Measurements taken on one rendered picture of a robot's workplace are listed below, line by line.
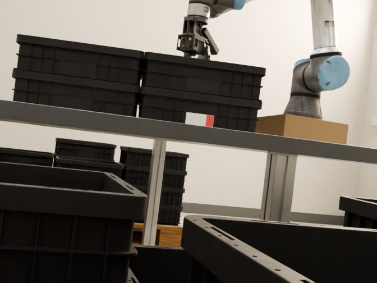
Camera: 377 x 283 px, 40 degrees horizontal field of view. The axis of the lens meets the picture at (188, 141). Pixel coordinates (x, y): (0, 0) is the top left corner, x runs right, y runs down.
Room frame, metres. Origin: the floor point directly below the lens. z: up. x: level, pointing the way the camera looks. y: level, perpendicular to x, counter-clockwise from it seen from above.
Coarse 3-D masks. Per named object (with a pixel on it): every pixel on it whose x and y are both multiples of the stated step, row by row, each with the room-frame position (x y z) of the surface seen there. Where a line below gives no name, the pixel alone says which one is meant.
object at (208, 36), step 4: (204, 28) 1.74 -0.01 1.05; (204, 32) 1.74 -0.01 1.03; (208, 32) 1.75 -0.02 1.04; (204, 36) 1.75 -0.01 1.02; (208, 36) 1.76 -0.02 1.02; (208, 40) 1.76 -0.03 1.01; (212, 40) 1.78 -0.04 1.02; (208, 44) 1.78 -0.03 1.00; (212, 44) 1.78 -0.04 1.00; (216, 44) 1.80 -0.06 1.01; (212, 48) 1.79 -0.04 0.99; (216, 48) 1.80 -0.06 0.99; (212, 52) 1.80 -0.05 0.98; (216, 52) 1.80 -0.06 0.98
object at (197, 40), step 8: (192, 16) 1.69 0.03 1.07; (184, 24) 1.71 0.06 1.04; (192, 24) 1.72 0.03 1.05; (200, 24) 1.73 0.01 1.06; (184, 32) 1.71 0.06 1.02; (192, 32) 1.71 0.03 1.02; (200, 32) 1.73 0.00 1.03; (184, 40) 1.71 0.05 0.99; (192, 40) 1.69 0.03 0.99; (200, 40) 1.71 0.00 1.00; (184, 48) 1.71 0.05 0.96; (192, 48) 1.68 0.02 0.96; (200, 48) 1.72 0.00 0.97
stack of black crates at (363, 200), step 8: (344, 200) 0.90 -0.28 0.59; (352, 200) 0.88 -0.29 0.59; (360, 200) 0.86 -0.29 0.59; (368, 200) 0.93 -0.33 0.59; (376, 200) 0.94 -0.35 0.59; (344, 208) 0.90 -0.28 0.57; (352, 208) 0.88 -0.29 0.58; (360, 208) 0.86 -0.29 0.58; (368, 208) 0.84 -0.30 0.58; (376, 208) 0.82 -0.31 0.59; (344, 216) 0.92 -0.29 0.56; (352, 216) 0.89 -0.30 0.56; (360, 216) 0.86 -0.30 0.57; (368, 216) 0.84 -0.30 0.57; (376, 216) 0.82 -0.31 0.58; (344, 224) 0.91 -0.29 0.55; (352, 224) 0.89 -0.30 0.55; (360, 224) 0.86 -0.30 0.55; (368, 224) 0.85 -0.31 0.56; (376, 224) 0.83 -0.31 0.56
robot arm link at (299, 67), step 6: (300, 60) 1.99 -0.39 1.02; (306, 60) 1.97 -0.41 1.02; (294, 66) 2.02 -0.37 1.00; (300, 66) 1.98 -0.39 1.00; (306, 66) 1.94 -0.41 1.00; (294, 72) 2.01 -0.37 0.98; (300, 72) 1.96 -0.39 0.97; (294, 78) 2.00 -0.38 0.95; (300, 78) 1.96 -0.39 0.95; (294, 84) 1.99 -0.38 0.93; (300, 84) 1.97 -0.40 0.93; (294, 90) 1.99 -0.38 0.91; (300, 90) 1.97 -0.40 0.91; (306, 90) 1.96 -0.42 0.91
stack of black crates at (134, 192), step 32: (0, 192) 0.49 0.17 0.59; (32, 192) 0.50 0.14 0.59; (64, 192) 0.51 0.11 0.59; (96, 192) 0.52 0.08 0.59; (128, 192) 0.57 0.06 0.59; (0, 224) 0.49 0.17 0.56; (32, 224) 0.51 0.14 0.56; (64, 224) 0.52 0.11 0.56; (96, 224) 0.53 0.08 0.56; (128, 224) 0.54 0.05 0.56; (0, 256) 0.50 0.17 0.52; (32, 256) 0.51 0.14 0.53; (64, 256) 0.52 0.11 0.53; (96, 256) 0.53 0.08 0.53; (128, 256) 0.54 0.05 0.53
